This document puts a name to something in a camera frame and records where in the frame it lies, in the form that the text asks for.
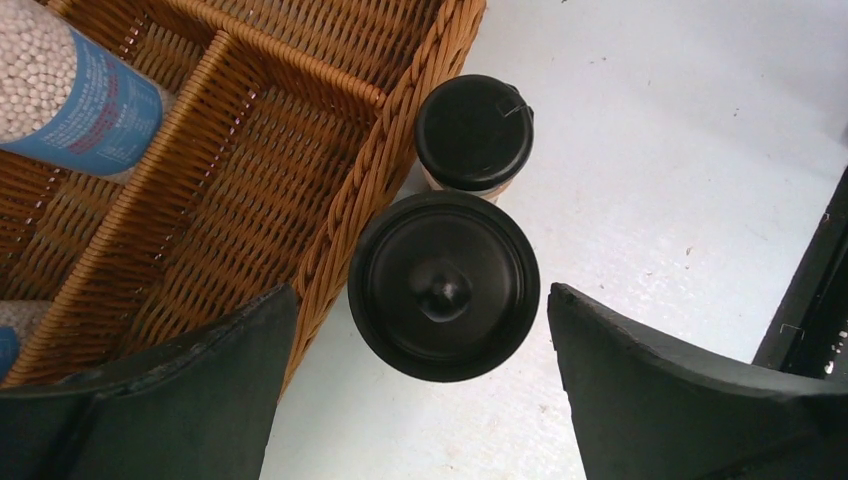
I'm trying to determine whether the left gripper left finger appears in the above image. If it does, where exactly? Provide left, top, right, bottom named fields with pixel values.
left=1, top=284, right=298, bottom=479

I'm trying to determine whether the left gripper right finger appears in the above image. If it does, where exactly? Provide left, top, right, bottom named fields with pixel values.
left=547, top=283, right=847, bottom=479

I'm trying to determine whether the silver-lid salt jar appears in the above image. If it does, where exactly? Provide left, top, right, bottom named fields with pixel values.
left=1, top=300, right=51, bottom=379
left=1, top=1, right=175, bottom=184

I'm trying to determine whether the black-lid white spice jar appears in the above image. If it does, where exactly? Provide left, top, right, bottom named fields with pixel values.
left=347, top=191, right=541, bottom=383

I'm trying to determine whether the small black pepper jar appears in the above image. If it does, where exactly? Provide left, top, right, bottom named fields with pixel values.
left=414, top=74, right=535, bottom=203

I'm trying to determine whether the brown wicker divided basket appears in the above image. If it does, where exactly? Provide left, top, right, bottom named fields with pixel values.
left=1, top=1, right=486, bottom=387

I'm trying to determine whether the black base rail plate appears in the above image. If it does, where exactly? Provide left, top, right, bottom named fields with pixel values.
left=752, top=174, right=847, bottom=384

